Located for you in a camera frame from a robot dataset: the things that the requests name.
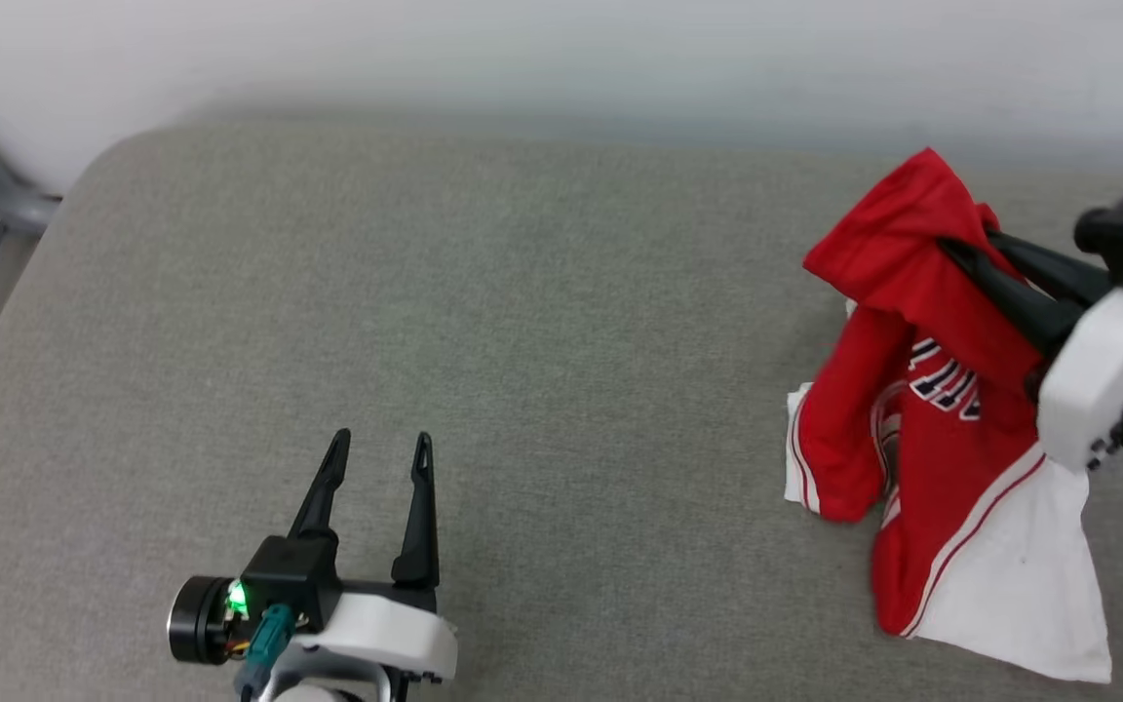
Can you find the grey fabric sofa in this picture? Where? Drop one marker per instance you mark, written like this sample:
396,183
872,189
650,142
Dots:
522,341

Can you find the teal left camera connector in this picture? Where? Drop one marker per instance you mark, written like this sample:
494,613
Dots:
269,634

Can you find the red white basketball jersey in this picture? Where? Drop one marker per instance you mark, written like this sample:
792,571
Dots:
951,458

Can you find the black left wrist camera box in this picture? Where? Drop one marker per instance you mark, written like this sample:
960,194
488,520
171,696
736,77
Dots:
293,580

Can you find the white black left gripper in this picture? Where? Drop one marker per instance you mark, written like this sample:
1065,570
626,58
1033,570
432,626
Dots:
386,634

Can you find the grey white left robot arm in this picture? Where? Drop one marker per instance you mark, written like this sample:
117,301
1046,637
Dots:
318,693

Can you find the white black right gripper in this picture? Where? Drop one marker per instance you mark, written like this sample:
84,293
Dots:
1098,380

